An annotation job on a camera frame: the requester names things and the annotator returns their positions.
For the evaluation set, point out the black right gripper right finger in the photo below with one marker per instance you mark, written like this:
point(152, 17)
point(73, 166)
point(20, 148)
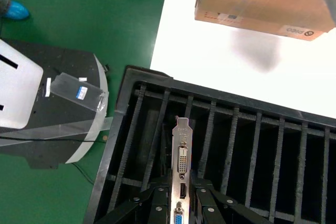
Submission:
point(210, 203)

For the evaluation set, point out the black slotted container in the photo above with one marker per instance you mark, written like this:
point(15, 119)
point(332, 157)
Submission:
point(236, 102)

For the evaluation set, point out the white tape strip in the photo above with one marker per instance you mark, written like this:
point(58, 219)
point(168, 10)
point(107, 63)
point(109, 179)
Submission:
point(48, 87)

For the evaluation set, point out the blue shoe cover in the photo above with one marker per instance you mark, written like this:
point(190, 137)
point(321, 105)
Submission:
point(17, 10)

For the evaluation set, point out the brown cardboard box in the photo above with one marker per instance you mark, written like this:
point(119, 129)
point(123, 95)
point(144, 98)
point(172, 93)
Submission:
point(262, 3)

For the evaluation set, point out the graphics card with metal bracket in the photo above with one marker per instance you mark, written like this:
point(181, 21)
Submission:
point(182, 155)

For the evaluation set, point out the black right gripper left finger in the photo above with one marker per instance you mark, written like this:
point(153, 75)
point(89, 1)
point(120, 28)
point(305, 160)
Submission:
point(155, 205)

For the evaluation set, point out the black white robot base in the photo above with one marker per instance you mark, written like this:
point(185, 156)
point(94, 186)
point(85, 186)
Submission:
point(71, 64)

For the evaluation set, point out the grey trouser leg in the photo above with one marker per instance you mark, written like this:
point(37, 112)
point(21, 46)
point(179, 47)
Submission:
point(4, 3)

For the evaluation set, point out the long clear plastic strip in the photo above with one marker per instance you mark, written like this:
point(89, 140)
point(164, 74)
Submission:
point(52, 129)

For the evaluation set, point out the clear bag with blue label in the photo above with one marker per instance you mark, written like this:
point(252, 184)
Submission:
point(81, 95)

